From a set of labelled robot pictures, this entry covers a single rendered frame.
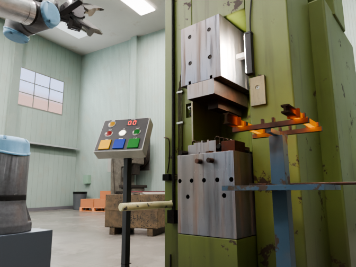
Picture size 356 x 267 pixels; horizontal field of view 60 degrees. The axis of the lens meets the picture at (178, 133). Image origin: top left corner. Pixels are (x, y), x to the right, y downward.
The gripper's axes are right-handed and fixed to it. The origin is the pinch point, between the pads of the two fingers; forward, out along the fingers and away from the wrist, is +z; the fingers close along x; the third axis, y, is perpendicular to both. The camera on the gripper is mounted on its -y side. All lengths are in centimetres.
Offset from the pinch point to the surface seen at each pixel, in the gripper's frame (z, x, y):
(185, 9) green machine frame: 66, -77, 36
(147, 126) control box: 47, 7, 70
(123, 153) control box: 33, 24, 78
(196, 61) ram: 65, -22, 29
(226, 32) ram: 78, -35, 12
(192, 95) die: 65, -2, 39
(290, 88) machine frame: 101, 12, -4
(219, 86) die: 77, -3, 26
